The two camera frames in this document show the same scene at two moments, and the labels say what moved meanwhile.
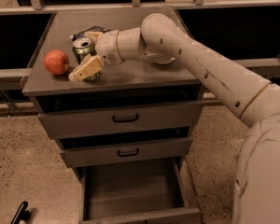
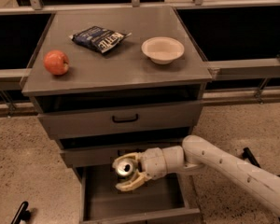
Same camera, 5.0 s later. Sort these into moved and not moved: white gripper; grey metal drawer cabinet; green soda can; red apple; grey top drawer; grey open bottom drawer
Moved: green soda can; white gripper
Not moved: red apple; grey metal drawer cabinet; grey top drawer; grey open bottom drawer
